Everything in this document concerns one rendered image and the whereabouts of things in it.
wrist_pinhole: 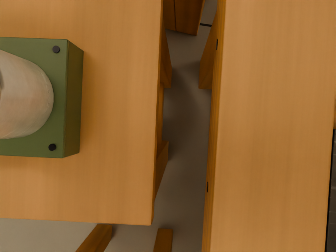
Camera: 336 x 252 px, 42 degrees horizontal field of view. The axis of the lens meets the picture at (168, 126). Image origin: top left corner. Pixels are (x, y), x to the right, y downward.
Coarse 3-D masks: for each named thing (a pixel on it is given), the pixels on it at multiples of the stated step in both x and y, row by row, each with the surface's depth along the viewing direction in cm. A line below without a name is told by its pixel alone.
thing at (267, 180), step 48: (240, 0) 53; (288, 0) 53; (240, 48) 53; (288, 48) 53; (240, 96) 53; (288, 96) 53; (240, 144) 53; (288, 144) 53; (240, 192) 53; (288, 192) 53; (240, 240) 53; (288, 240) 53
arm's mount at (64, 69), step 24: (0, 48) 51; (24, 48) 50; (48, 48) 50; (72, 48) 52; (48, 72) 50; (72, 72) 53; (72, 96) 54; (48, 120) 50; (72, 120) 54; (0, 144) 51; (24, 144) 51; (48, 144) 50; (72, 144) 55
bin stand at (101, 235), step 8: (104, 224) 144; (96, 232) 133; (104, 232) 134; (160, 232) 138; (168, 232) 139; (88, 240) 124; (96, 240) 125; (104, 240) 130; (160, 240) 129; (168, 240) 130; (80, 248) 117; (88, 248) 117; (96, 248) 118; (104, 248) 131; (160, 248) 121; (168, 248) 122
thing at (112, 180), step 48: (0, 0) 59; (48, 0) 58; (96, 0) 58; (144, 0) 58; (96, 48) 58; (144, 48) 58; (96, 96) 58; (144, 96) 58; (96, 144) 59; (144, 144) 58; (0, 192) 59; (48, 192) 59; (96, 192) 59; (144, 192) 58
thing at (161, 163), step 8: (168, 56) 106; (160, 64) 82; (168, 64) 109; (160, 72) 96; (168, 72) 112; (160, 80) 116; (168, 80) 117; (160, 88) 119; (160, 96) 119; (160, 104) 119; (160, 112) 120; (160, 120) 120; (160, 128) 120; (160, 136) 120; (160, 144) 119; (168, 144) 142; (160, 152) 91; (160, 160) 88; (160, 168) 89; (160, 176) 91
